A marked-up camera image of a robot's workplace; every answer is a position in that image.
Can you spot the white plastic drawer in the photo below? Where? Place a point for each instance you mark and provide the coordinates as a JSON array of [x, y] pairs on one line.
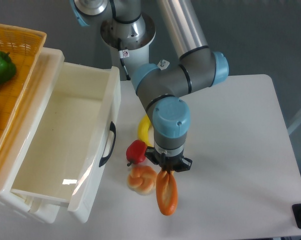
[[75, 138]]

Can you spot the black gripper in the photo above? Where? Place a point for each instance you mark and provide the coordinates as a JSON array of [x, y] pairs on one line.
[[169, 160]]

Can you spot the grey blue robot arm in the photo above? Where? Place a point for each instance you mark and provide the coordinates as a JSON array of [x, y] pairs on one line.
[[160, 91]]

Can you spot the yellow woven basket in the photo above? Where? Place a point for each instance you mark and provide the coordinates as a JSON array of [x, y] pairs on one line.
[[24, 46]]

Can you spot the red toy apple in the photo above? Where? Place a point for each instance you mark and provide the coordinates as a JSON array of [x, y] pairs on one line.
[[135, 153]]

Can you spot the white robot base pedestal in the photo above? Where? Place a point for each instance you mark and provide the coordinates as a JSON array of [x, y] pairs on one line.
[[129, 44]]

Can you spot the green toy bell pepper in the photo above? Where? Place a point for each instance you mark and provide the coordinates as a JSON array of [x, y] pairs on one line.
[[7, 67]]

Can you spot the yellow toy banana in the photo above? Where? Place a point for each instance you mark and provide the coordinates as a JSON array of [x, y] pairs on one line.
[[143, 130]]

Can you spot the round knotted bread roll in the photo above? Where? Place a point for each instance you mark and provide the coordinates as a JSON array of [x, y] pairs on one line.
[[142, 179]]

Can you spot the white mounting bracket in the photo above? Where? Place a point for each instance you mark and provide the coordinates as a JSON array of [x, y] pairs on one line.
[[163, 64]]

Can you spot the white drawer cabinet frame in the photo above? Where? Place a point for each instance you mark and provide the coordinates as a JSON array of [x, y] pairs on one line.
[[23, 128]]

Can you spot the long orange baguette bread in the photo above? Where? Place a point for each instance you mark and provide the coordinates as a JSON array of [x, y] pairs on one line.
[[166, 193]]

